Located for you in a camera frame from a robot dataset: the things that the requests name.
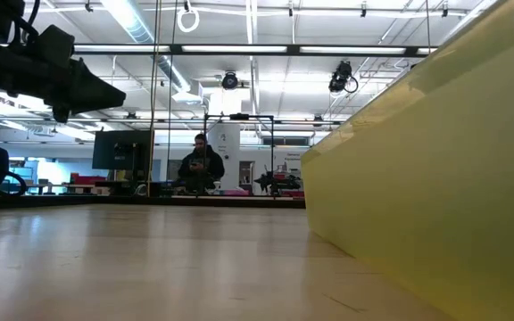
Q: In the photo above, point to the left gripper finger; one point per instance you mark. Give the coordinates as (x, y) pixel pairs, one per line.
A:
(89, 91)

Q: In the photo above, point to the black monitor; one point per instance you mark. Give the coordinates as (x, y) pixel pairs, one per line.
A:
(121, 149)

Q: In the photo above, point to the thin vertical pole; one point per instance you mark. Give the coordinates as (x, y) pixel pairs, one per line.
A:
(153, 111)

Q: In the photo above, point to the black overhead light bar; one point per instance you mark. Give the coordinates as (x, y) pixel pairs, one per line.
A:
(239, 49)

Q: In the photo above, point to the black background robot arms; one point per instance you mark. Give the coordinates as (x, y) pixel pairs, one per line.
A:
(279, 182)

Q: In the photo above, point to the yellow translucent tray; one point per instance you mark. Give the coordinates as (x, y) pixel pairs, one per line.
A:
(440, 178)

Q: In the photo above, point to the black metal table frame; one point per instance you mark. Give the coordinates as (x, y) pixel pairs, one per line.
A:
(150, 200)

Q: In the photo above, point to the black overhead camera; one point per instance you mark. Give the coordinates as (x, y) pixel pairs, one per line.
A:
(229, 81)

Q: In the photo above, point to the black background rig frame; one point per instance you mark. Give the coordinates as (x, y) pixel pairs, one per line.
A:
(239, 117)

